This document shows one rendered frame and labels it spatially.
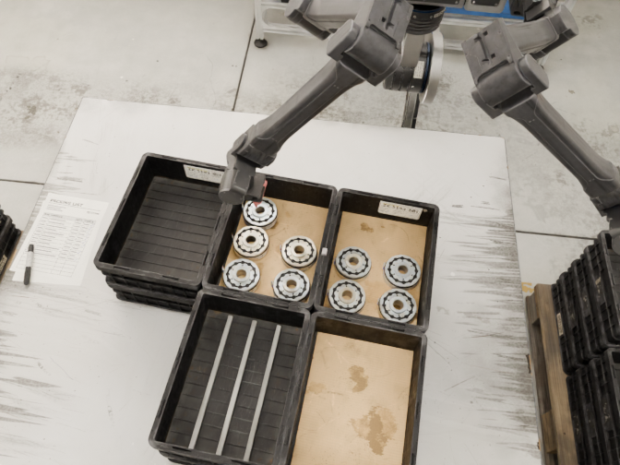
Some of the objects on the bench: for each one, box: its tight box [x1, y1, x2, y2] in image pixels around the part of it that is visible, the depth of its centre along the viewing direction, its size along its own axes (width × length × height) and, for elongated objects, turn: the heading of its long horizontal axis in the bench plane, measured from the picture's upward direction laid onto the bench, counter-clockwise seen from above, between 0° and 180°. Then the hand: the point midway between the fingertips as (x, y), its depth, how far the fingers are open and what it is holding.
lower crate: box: [105, 281, 195, 315], centre depth 168 cm, size 40×30×12 cm
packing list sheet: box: [9, 193, 109, 286], centre depth 175 cm, size 33×23×1 cm
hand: (244, 201), depth 140 cm, fingers open, 6 cm apart
